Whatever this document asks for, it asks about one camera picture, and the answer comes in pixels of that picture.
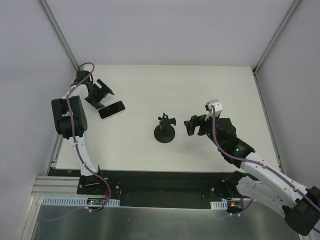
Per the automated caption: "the right white cable duct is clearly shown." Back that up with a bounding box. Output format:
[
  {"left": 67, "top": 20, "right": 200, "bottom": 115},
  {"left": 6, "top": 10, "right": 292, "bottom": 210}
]
[{"left": 210, "top": 199, "right": 244, "bottom": 211}]

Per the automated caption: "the right aluminium frame post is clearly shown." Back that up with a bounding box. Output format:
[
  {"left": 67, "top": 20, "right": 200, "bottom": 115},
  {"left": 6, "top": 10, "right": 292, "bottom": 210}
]
[{"left": 252, "top": 0, "right": 304, "bottom": 76}]

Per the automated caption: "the black phone beige case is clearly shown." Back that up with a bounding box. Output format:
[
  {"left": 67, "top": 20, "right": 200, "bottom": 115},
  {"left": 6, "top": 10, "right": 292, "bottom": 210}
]
[{"left": 98, "top": 101, "right": 126, "bottom": 120}]

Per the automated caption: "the white cable duct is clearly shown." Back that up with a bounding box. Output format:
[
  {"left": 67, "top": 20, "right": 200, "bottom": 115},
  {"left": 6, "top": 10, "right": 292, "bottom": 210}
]
[
  {"left": 210, "top": 199, "right": 244, "bottom": 211},
  {"left": 42, "top": 196, "right": 120, "bottom": 208}
]

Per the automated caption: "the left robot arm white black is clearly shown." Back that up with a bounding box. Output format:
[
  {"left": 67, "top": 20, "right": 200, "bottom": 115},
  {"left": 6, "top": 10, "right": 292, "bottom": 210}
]
[{"left": 51, "top": 70, "right": 114, "bottom": 195}]

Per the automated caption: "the left white cable duct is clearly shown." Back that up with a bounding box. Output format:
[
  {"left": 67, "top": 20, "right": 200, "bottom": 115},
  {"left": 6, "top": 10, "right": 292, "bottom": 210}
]
[{"left": 42, "top": 196, "right": 120, "bottom": 208}]

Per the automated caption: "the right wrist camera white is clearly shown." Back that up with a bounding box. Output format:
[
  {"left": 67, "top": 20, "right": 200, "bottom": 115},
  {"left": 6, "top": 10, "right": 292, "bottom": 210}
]
[{"left": 205, "top": 99, "right": 223, "bottom": 121}]

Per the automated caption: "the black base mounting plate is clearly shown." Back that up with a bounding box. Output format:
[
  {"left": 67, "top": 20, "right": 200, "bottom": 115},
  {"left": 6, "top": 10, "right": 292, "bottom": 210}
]
[{"left": 48, "top": 168, "right": 287, "bottom": 208}]

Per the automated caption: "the left aluminium frame post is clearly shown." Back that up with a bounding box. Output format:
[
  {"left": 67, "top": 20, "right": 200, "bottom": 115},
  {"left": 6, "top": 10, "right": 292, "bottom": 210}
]
[{"left": 37, "top": 0, "right": 79, "bottom": 70}]

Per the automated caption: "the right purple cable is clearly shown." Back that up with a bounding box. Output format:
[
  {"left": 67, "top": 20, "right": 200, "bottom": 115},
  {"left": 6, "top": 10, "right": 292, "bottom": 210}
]
[{"left": 211, "top": 104, "right": 320, "bottom": 236}]

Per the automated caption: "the aluminium front rail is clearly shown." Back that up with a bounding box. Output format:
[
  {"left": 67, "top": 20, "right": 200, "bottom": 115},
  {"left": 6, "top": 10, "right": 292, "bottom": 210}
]
[{"left": 31, "top": 174, "right": 83, "bottom": 195}]

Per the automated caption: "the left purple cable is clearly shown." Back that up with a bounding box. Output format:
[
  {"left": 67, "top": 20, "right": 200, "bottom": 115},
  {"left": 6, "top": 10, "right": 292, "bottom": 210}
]
[{"left": 65, "top": 61, "right": 112, "bottom": 213}]

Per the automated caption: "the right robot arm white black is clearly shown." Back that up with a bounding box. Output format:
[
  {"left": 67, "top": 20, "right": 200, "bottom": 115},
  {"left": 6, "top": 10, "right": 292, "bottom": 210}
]
[{"left": 184, "top": 115, "right": 320, "bottom": 236}]

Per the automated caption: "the black phone stand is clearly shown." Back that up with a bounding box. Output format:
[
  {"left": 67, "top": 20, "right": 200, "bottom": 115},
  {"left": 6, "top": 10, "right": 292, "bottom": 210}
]
[{"left": 153, "top": 113, "right": 177, "bottom": 144}]

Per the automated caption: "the aluminium frame post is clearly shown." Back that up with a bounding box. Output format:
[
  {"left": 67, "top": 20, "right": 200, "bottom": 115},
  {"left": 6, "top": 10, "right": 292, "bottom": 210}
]
[
  {"left": 252, "top": 0, "right": 304, "bottom": 76},
  {"left": 37, "top": 0, "right": 79, "bottom": 70}
]

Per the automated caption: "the purple cable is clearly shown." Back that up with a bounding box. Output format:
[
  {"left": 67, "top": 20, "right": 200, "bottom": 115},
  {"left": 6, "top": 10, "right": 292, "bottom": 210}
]
[
  {"left": 65, "top": 61, "right": 112, "bottom": 213},
  {"left": 211, "top": 104, "right": 320, "bottom": 236}
]

